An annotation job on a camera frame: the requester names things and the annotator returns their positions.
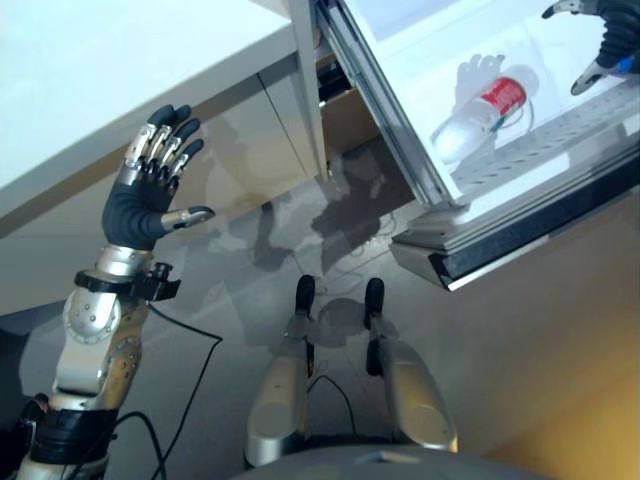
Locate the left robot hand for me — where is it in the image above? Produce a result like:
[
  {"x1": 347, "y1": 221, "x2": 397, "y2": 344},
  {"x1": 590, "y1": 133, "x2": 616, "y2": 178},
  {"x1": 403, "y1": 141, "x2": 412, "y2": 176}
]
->
[{"x1": 101, "y1": 104, "x2": 217, "y2": 250}]

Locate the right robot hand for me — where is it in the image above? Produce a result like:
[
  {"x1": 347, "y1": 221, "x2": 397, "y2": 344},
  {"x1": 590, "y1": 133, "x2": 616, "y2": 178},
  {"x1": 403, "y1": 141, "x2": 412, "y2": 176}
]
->
[{"x1": 541, "y1": 0, "x2": 640, "y2": 97}]

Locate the clear bottle with red label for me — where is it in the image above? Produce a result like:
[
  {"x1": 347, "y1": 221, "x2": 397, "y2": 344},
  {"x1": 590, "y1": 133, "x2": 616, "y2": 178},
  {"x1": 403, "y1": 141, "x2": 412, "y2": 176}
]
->
[{"x1": 430, "y1": 63, "x2": 543, "y2": 165}]

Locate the perforated white refrigerator shelf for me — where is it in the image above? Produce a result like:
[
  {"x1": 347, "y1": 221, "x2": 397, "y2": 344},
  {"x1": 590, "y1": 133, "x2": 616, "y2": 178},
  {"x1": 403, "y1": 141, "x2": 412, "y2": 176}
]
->
[{"x1": 449, "y1": 88, "x2": 640, "y2": 197}]

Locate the white refrigerator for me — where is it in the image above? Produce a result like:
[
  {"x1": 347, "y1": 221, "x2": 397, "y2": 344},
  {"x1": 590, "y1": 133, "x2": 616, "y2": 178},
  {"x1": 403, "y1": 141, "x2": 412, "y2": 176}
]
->
[{"x1": 289, "y1": 0, "x2": 640, "y2": 294}]

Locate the white counter top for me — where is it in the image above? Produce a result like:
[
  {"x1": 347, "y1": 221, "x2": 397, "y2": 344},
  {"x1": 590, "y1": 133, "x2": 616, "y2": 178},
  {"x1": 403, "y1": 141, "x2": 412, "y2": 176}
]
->
[{"x1": 0, "y1": 0, "x2": 301, "y2": 226}]

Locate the silver left robot leg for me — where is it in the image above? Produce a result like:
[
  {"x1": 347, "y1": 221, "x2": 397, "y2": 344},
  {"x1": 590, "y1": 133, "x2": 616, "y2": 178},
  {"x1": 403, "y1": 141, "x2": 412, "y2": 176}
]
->
[{"x1": 243, "y1": 274, "x2": 317, "y2": 470}]

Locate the silver robot leg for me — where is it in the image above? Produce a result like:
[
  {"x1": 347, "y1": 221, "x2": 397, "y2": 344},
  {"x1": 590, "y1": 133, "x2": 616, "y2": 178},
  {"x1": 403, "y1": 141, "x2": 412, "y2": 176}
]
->
[
  {"x1": 363, "y1": 277, "x2": 459, "y2": 454},
  {"x1": 243, "y1": 274, "x2": 317, "y2": 470}
]

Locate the silver right robot leg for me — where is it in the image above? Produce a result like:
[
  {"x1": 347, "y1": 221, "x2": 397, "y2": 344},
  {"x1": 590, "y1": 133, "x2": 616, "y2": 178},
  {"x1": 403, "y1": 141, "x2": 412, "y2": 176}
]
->
[{"x1": 363, "y1": 277, "x2": 459, "y2": 454}]

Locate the grey robot torso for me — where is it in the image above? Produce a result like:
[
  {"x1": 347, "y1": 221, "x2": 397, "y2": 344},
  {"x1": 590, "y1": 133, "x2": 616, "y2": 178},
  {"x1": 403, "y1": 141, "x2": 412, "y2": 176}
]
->
[{"x1": 244, "y1": 432, "x2": 521, "y2": 480}]

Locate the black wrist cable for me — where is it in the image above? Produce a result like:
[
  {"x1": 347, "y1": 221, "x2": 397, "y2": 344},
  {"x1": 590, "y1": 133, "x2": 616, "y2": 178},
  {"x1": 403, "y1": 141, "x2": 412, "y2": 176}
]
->
[{"x1": 105, "y1": 302, "x2": 224, "y2": 480}]

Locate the black cable between legs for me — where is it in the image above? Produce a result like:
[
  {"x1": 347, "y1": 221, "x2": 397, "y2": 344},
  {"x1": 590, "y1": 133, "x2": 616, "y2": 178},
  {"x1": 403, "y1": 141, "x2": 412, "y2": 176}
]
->
[{"x1": 307, "y1": 374, "x2": 358, "y2": 435}]

